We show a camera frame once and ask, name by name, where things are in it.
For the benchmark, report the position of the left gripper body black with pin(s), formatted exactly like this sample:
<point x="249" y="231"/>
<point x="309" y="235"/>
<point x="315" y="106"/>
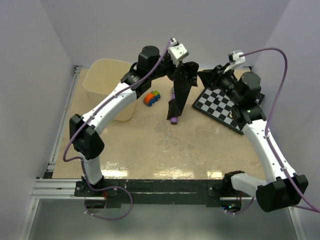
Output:
<point x="167" y="68"/>

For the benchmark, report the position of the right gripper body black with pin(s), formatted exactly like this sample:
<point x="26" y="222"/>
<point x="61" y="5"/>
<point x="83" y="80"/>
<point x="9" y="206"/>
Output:
<point x="225" y="80"/>

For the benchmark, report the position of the black trash bag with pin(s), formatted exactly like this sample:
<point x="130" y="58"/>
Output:
<point x="184" y="78"/>

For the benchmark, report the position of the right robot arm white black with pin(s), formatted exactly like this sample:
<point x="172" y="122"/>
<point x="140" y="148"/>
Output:
<point x="282" y="186"/>

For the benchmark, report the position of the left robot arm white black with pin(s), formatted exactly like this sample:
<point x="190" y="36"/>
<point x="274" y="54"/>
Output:
<point x="85" y="130"/>

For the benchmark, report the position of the beige plastic trash bin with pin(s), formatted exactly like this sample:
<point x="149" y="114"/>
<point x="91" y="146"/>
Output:
<point x="102" y="78"/>

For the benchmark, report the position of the black white chessboard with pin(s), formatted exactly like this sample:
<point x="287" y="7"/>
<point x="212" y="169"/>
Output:
<point x="205" y="104"/>

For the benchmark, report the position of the colourful toy car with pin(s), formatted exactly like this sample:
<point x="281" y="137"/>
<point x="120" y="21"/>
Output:
<point x="151" y="98"/>

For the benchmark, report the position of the purple glitter microphone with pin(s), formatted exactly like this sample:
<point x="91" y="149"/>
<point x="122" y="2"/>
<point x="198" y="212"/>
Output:
<point x="173" y="120"/>

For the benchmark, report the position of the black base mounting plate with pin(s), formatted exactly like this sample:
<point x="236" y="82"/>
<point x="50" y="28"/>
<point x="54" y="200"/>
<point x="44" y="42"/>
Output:
<point x="113" y="193"/>

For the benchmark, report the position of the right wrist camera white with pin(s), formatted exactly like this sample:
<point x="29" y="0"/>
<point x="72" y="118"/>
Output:
<point x="236" y="58"/>

